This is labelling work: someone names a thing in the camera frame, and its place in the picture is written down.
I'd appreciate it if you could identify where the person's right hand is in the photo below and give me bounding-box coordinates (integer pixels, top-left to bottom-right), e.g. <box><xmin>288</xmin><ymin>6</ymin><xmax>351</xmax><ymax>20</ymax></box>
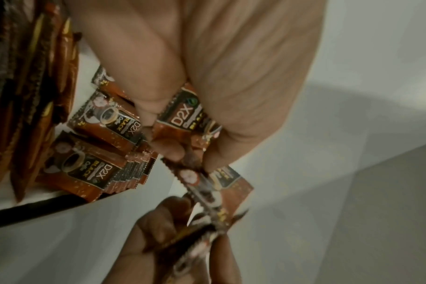
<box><xmin>103</xmin><ymin>195</ymin><xmax>244</xmax><ymax>284</ymax></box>

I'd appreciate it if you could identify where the person's left hand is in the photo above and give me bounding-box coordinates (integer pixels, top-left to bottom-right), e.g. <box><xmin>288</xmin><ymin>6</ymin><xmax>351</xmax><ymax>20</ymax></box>
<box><xmin>68</xmin><ymin>0</ymin><xmax>326</xmax><ymax>173</ymax></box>

